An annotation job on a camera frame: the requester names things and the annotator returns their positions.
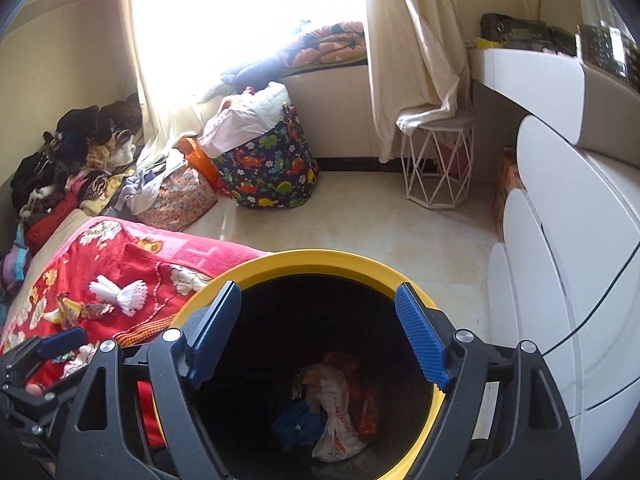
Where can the pile of clothes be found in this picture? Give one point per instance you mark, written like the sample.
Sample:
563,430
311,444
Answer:
75,160

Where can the dark blue jacket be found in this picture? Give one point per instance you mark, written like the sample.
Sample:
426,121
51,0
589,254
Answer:
260,72

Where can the white green cloth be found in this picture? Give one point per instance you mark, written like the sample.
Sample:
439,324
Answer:
215,92

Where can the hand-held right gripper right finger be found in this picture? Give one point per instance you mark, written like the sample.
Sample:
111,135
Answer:
420,330

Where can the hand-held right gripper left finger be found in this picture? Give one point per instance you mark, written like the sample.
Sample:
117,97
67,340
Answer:
210,330

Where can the blue wrapper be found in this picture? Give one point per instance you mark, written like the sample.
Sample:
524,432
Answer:
300,425

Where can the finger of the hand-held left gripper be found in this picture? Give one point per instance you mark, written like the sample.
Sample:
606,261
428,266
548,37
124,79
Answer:
62,341

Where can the cardboard box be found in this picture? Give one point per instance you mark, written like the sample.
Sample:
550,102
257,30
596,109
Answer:
507,195

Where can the gold candy wrapper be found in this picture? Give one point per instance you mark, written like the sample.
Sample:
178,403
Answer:
75,308

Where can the cream curtain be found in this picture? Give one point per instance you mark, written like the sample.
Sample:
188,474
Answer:
165,85
415,50

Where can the white chest of drawers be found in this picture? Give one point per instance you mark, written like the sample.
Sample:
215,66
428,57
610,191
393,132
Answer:
575,240

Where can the dinosaur print laundry basket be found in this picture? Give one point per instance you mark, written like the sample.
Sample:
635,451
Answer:
270,170

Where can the pink floral bag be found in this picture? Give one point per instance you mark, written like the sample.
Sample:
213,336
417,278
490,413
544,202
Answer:
180,200

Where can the orange bag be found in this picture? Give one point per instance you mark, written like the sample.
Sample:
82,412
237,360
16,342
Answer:
200,162

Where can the white snack wrapper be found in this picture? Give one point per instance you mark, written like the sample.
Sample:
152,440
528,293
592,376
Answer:
335,410

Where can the black makeup bag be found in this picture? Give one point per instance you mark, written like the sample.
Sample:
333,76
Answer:
520,32

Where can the yellow box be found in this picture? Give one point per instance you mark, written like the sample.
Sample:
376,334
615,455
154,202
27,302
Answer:
482,44

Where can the pink cloth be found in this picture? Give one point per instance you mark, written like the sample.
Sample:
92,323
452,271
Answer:
235,100

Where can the red floral blanket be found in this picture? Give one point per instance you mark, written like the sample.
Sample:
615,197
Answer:
125,255

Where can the bed with beige sheet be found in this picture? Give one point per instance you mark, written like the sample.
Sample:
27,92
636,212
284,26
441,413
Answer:
55,240

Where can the orange patterned quilt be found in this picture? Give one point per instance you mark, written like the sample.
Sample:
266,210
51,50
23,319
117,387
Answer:
330,42

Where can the white vanity desk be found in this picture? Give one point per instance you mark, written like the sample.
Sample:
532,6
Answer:
530,80

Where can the pale purple cloth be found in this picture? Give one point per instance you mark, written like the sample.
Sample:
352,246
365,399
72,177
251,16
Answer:
145,185

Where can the yellow rimmed trash bin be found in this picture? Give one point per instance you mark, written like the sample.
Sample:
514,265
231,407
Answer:
320,262

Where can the white cloth bundle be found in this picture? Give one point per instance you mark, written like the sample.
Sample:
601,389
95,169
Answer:
245,120

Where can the clear cosmetics organizer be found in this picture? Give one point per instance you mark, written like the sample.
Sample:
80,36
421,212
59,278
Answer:
607,50

